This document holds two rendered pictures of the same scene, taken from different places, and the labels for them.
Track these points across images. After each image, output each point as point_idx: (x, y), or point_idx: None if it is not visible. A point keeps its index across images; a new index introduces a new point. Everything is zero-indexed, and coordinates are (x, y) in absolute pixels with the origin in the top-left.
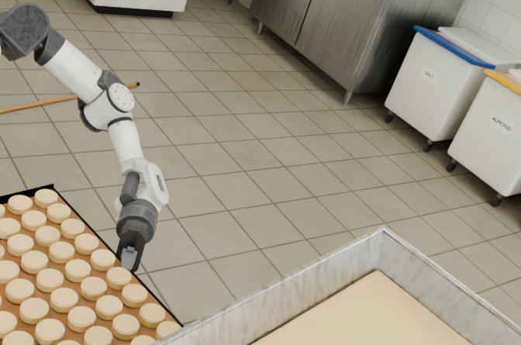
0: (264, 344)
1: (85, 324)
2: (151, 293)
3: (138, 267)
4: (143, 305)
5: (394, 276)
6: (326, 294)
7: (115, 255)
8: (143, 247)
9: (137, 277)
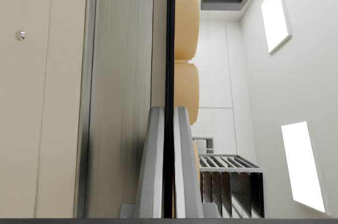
0: None
1: None
2: None
3: (40, 218)
4: None
5: None
6: None
7: (168, 212)
8: (261, 218)
9: (174, 70)
